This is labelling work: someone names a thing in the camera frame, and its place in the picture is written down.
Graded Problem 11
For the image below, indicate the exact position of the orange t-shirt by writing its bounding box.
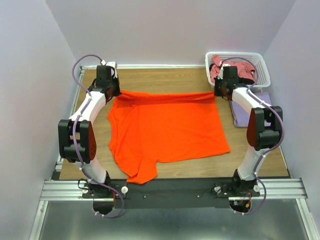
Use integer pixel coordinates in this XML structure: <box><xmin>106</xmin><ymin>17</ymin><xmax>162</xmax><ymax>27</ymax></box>
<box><xmin>108</xmin><ymin>91</ymin><xmax>231</xmax><ymax>185</ymax></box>

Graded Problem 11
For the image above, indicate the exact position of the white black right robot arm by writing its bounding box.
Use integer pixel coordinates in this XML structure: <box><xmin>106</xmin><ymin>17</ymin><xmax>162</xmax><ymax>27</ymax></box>
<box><xmin>214</xmin><ymin>64</ymin><xmax>285</xmax><ymax>196</ymax></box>

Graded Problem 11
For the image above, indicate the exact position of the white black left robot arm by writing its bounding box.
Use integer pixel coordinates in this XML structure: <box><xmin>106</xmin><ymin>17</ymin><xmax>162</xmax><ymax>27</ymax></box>
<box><xmin>58</xmin><ymin>62</ymin><xmax>122</xmax><ymax>198</ymax></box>

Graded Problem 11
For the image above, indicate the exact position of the black garment in basket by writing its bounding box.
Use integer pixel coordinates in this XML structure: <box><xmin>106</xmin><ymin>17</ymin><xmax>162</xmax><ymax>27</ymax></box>
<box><xmin>209</xmin><ymin>62</ymin><xmax>256</xmax><ymax>85</ymax></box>

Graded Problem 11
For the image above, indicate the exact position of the pink t-shirt in basket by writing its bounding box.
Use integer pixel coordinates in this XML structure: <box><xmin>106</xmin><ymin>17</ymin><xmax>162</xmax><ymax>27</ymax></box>
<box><xmin>209</xmin><ymin>54</ymin><xmax>256</xmax><ymax>83</ymax></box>

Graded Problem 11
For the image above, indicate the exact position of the folded lavender t-shirt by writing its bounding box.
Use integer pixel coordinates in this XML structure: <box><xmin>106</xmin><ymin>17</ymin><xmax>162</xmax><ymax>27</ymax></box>
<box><xmin>229</xmin><ymin>92</ymin><xmax>271</xmax><ymax>128</ymax></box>

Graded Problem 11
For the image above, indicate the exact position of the white plastic laundry basket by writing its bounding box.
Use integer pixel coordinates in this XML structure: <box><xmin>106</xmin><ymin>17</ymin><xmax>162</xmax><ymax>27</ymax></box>
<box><xmin>204</xmin><ymin>51</ymin><xmax>271</xmax><ymax>92</ymax></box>

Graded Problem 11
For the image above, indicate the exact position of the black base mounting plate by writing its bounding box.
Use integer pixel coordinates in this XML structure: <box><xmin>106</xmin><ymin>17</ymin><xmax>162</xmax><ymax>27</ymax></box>
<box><xmin>78</xmin><ymin>177</ymin><xmax>261</xmax><ymax>216</ymax></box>

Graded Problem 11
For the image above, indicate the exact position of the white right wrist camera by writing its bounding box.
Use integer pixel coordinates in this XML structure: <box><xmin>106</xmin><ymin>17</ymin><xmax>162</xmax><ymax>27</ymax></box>
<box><xmin>217</xmin><ymin>63</ymin><xmax>231</xmax><ymax>80</ymax></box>

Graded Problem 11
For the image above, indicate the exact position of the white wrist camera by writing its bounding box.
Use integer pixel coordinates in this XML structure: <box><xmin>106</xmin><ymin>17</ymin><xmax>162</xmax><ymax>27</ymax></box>
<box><xmin>104</xmin><ymin>61</ymin><xmax>118</xmax><ymax>69</ymax></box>
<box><xmin>217</xmin><ymin>63</ymin><xmax>231</xmax><ymax>80</ymax></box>

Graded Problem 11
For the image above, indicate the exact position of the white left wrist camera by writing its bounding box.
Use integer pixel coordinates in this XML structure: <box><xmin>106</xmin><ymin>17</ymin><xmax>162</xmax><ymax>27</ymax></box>
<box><xmin>104</xmin><ymin>61</ymin><xmax>118</xmax><ymax>69</ymax></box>

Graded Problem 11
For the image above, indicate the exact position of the aluminium frame rail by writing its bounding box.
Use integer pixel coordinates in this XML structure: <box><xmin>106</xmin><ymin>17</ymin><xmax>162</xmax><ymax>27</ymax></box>
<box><xmin>29</xmin><ymin>65</ymin><xmax>313</xmax><ymax>240</ymax></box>

